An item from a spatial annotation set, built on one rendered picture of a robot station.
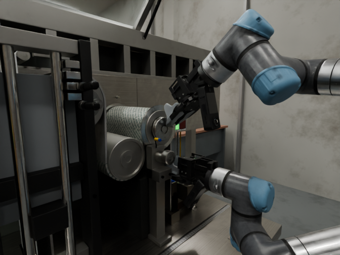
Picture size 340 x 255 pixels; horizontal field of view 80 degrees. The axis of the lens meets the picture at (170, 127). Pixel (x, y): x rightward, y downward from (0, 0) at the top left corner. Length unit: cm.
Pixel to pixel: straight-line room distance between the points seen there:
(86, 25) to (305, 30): 302
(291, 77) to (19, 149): 45
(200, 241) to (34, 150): 54
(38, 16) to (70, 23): 10
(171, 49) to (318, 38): 255
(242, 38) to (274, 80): 11
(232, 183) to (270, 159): 308
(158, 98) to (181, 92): 53
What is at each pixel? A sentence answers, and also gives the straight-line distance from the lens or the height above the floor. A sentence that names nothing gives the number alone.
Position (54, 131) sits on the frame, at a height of 129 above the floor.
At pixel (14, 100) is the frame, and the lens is 35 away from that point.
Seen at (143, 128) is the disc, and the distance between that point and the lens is 60.
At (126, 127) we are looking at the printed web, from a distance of 68.
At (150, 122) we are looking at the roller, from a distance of 61.
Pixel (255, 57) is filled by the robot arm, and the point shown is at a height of 142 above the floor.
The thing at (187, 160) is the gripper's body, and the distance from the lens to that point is 62.
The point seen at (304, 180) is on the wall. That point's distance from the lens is 357.
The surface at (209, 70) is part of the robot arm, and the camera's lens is 50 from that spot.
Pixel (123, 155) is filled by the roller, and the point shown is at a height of 119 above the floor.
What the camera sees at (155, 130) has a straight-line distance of 60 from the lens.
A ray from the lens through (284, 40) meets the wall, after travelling 355.
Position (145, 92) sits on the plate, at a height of 137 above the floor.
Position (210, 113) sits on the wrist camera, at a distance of 51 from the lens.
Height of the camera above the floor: 135
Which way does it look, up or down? 9 degrees down
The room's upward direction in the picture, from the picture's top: straight up
